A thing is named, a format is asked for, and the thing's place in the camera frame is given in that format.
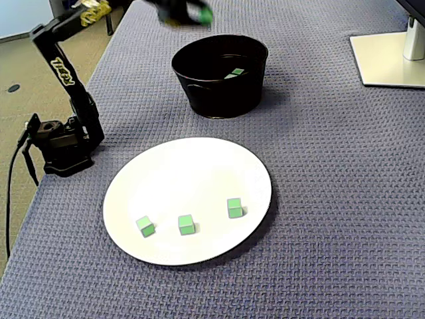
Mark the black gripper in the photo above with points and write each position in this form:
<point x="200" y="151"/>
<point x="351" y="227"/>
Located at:
<point x="180" y="14"/>

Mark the green cube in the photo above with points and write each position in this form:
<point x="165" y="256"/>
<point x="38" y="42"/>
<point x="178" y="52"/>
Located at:
<point x="186" y="226"/>
<point x="146" y="228"/>
<point x="206" y="15"/>
<point x="230" y="76"/>
<point x="237" y="70"/>
<point x="235" y="209"/>

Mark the black robot arm with stickers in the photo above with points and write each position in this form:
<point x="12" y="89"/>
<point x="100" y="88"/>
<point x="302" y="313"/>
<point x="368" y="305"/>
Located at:
<point x="81" y="106"/>

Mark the black round container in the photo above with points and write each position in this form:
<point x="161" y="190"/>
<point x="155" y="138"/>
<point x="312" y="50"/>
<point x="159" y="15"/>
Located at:
<point x="225" y="99"/>

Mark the white round plate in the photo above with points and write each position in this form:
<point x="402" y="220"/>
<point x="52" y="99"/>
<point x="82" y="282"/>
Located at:
<point x="186" y="172"/>

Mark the blue bin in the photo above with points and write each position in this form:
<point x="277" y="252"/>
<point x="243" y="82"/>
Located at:
<point x="66" y="6"/>

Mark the black floor disc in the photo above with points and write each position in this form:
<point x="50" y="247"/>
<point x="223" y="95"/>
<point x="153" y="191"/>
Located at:
<point x="13" y="88"/>

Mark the white monitor stand base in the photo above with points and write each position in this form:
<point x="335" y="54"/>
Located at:
<point x="382" y="63"/>

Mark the silver monitor stand pole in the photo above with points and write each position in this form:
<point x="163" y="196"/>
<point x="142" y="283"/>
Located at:
<point x="415" y="40"/>

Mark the black monitor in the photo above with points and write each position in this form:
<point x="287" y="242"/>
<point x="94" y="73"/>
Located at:
<point x="416" y="5"/>

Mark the blue woven table cloth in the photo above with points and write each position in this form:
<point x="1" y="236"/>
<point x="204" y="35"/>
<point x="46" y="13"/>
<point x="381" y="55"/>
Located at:
<point x="332" y="199"/>

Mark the dark chair frame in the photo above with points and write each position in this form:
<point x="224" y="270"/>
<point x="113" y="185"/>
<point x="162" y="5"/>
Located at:
<point x="110" y="28"/>

